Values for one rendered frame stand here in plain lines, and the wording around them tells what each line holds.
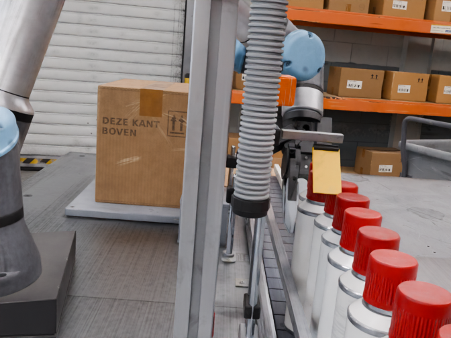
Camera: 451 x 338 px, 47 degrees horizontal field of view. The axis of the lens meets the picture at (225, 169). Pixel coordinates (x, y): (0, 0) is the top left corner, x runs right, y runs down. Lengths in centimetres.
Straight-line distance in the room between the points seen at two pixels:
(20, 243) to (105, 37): 422
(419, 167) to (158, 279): 230
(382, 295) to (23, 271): 50
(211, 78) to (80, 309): 42
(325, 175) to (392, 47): 514
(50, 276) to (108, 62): 418
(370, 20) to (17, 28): 398
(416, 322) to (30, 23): 67
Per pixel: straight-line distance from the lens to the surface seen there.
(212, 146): 55
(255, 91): 43
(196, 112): 54
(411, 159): 306
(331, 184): 55
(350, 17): 455
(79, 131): 496
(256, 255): 57
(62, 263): 81
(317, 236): 58
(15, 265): 73
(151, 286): 88
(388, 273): 37
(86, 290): 86
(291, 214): 87
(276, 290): 78
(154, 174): 119
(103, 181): 122
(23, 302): 71
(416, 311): 32
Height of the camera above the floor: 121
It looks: 13 degrees down
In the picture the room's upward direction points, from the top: 5 degrees clockwise
